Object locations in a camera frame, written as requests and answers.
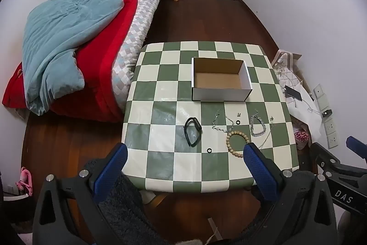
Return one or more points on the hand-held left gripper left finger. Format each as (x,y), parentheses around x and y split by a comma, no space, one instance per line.
(110,171)

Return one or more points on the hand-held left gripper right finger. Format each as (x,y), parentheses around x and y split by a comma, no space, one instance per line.
(261,173)

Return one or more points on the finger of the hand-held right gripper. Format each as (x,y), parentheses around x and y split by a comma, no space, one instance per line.
(357,146)
(324,156)

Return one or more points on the black smart band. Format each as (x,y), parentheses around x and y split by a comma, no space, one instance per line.
(197,126)

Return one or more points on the white cardboard box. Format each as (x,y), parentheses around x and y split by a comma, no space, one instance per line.
(219,93)

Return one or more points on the red white packet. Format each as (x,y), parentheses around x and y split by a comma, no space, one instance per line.
(301,137)

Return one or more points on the dark grey fleece clothing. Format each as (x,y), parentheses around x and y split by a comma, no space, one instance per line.
(129,204)

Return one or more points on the black charger plug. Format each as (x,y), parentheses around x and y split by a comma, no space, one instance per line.
(326,113)

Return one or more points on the black smartphone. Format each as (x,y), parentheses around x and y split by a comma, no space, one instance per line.
(294,93)

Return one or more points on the green white checkered tablecloth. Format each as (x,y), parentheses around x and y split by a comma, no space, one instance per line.
(166,124)

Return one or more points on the pink slippers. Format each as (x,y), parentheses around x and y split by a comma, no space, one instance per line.
(25,179)

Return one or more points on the bed with red sheet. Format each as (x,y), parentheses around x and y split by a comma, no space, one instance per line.
(97,67)

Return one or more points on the diamond pattern bed sheet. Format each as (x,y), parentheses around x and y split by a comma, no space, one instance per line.
(134,35)

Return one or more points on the light blue quilt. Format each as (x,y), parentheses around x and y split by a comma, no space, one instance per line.
(63,41)

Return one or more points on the white wall socket plate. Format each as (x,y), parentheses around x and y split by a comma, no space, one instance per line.
(332,138)
(319,91)

